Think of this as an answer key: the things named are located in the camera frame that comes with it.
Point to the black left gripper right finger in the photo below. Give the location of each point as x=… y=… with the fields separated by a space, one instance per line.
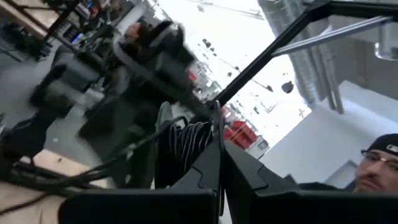
x=295 y=208

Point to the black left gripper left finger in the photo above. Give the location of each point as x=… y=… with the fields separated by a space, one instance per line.
x=140 y=208

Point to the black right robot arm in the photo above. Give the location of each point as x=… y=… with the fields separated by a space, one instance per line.
x=140 y=81

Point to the red plastic bin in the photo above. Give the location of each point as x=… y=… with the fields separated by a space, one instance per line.
x=241 y=133

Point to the shiny silver pipe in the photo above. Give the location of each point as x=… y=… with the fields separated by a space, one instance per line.
x=387 y=46

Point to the wooden station table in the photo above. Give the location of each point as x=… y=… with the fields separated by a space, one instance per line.
x=31 y=18

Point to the black round ceiling camera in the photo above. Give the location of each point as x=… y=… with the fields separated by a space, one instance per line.
x=287 y=87

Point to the silver ventilation duct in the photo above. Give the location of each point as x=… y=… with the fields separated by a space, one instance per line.
x=298 y=65

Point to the black frame pole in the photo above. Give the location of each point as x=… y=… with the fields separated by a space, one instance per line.
x=264 y=57

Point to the black background station frame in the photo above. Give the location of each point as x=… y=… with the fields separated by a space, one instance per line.
x=59 y=21

